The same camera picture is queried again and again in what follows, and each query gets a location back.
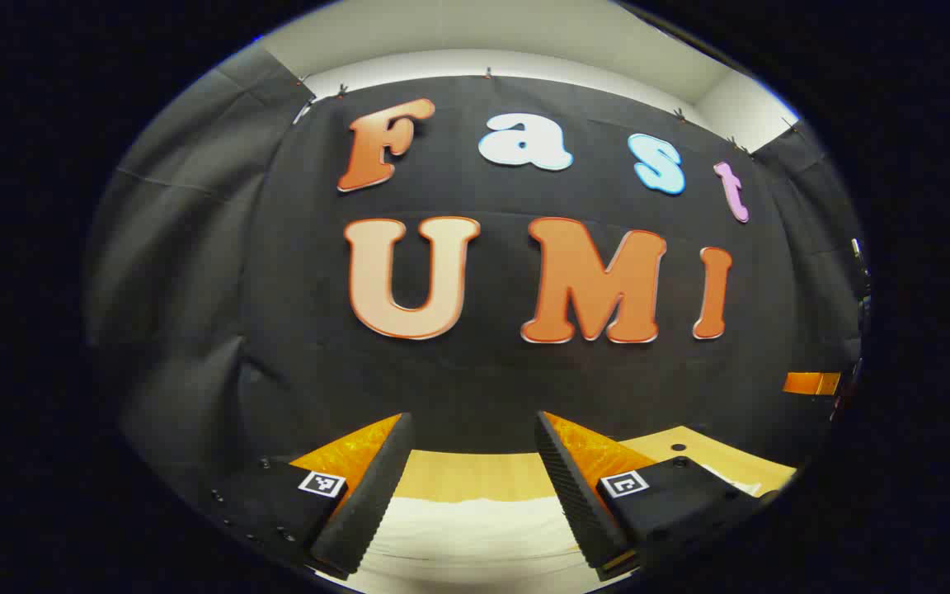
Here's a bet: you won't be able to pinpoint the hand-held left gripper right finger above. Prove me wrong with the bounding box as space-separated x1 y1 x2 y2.
534 411 781 582

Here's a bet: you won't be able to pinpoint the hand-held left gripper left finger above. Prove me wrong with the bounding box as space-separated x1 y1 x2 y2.
207 412 416 581

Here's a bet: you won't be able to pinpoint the white jeans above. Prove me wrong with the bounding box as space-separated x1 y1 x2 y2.
355 493 633 592

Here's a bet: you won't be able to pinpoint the black backdrop cloth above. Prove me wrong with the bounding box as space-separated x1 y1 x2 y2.
83 45 872 496

